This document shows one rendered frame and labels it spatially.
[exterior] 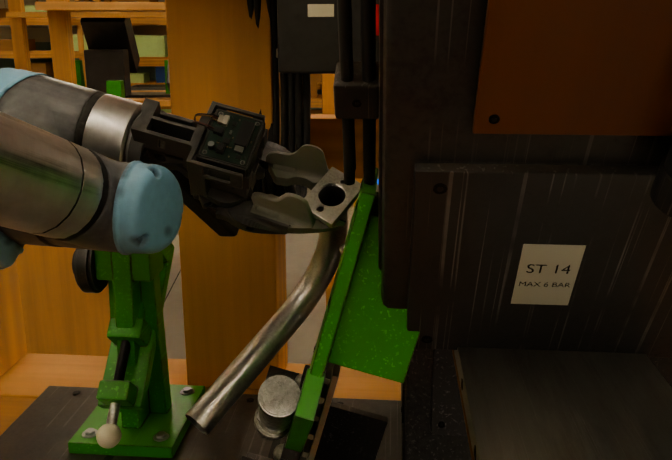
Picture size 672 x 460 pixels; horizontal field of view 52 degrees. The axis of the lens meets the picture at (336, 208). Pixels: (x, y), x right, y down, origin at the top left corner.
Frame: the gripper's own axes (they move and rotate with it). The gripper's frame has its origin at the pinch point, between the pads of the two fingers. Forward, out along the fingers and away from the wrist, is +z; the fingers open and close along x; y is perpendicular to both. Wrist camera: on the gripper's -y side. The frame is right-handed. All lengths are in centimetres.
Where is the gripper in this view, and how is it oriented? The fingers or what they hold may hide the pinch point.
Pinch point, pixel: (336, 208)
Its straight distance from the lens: 68.8
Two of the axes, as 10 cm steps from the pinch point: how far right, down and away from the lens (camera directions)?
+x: 2.5, -8.4, 4.8
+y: 1.1, -4.7, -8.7
